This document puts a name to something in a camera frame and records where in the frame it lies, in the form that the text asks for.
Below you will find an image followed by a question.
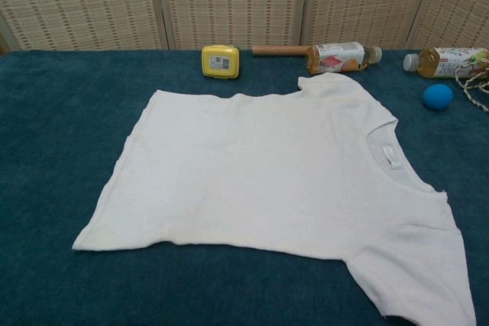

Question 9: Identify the white T-shirt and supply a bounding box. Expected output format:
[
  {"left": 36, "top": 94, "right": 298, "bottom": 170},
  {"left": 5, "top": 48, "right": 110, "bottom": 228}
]
[{"left": 71, "top": 73, "right": 478, "bottom": 326}]

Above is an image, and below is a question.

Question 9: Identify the yellow green square box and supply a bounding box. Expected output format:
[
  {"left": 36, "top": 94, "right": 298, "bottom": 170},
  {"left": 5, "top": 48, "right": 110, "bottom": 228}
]
[{"left": 201, "top": 44, "right": 242, "bottom": 80}]

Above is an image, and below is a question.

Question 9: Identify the wooden stick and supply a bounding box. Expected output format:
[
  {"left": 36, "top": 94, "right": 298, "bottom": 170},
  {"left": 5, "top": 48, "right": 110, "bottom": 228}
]
[{"left": 251, "top": 45, "right": 311, "bottom": 58}]

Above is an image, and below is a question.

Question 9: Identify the tea bottle orange label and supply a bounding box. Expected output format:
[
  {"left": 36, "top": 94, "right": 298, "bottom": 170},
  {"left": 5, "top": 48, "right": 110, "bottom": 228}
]
[{"left": 304, "top": 42, "right": 384, "bottom": 76}]

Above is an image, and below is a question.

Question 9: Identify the teal blue table cloth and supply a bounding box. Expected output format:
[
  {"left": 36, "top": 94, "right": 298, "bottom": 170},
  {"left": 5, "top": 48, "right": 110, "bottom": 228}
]
[{"left": 0, "top": 49, "right": 489, "bottom": 326}]

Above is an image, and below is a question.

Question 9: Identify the blue ball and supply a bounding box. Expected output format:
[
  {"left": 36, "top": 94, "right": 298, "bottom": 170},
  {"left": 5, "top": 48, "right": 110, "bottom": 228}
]
[{"left": 422, "top": 83, "right": 454, "bottom": 107}]

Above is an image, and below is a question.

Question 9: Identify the tea bottle white green label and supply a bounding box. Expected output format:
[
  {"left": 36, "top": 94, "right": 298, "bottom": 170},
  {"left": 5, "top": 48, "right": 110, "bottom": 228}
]
[{"left": 403, "top": 46, "right": 489, "bottom": 79}]

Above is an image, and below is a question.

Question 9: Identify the beige braided rope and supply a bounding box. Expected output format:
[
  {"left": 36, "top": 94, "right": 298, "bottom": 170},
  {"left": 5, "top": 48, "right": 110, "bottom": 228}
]
[{"left": 454, "top": 60, "right": 489, "bottom": 113}]

